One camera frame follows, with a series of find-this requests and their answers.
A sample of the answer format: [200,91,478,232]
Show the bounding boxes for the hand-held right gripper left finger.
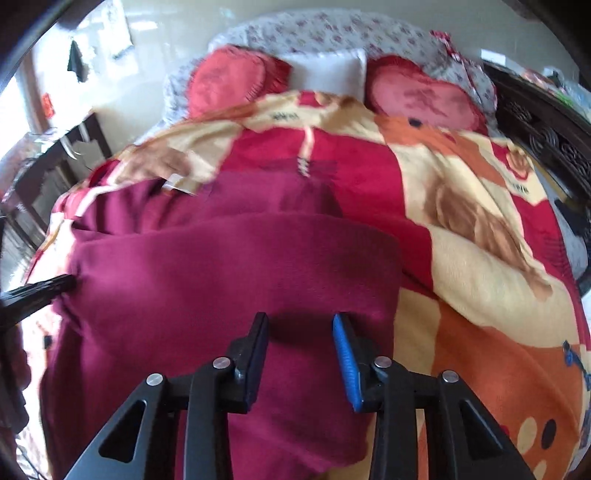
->
[63,312,270,480]

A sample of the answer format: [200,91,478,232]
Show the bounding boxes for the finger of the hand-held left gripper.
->
[0,274,77,329]

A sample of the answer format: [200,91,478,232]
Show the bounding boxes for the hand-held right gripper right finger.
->
[332,313,537,480]

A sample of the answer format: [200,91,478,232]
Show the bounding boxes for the maroon fleece blanket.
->
[39,172,402,480]

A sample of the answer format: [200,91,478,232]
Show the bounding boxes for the dark wooden cabinet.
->
[0,113,113,278]

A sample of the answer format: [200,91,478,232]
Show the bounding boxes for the red orange printed blanket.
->
[23,90,591,480]

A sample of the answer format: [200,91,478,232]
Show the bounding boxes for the dark hanging cloth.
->
[67,40,89,84]

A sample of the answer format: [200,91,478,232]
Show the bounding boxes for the red heart-shaped pillow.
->
[365,55,489,134]

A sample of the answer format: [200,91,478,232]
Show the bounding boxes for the left red round cushion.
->
[187,45,293,119]

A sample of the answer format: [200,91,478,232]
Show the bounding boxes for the white pillow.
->
[277,48,368,103]

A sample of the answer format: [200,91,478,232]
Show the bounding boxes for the dark carved wooden headboard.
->
[480,60,591,208]

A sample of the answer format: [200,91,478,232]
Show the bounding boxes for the floral grey pillow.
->
[163,11,498,125]

